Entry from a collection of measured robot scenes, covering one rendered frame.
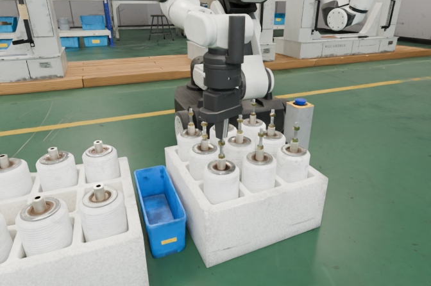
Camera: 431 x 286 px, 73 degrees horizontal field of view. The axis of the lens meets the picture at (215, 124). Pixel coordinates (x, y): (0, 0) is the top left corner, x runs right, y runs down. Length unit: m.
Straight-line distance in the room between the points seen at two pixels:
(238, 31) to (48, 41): 2.31
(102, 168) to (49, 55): 1.97
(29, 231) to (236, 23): 0.58
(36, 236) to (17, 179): 0.26
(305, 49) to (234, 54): 2.90
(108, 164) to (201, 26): 0.48
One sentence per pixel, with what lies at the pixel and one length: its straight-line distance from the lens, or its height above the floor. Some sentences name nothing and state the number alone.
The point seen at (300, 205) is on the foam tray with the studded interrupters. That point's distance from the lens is 0.91.
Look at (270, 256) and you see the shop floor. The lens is 0.90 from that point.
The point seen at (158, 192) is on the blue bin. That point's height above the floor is 0.02.
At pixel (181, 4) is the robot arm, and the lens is 0.80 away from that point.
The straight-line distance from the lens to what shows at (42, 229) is 0.71.
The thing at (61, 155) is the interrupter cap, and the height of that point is 0.25.
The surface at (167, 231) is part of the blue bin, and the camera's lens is 0.84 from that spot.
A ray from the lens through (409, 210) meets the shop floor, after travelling 1.23.
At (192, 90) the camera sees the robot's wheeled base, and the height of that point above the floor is 0.17.
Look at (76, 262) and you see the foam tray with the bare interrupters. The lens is 0.73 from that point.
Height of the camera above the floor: 0.65
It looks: 23 degrees down
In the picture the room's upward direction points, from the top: straight up
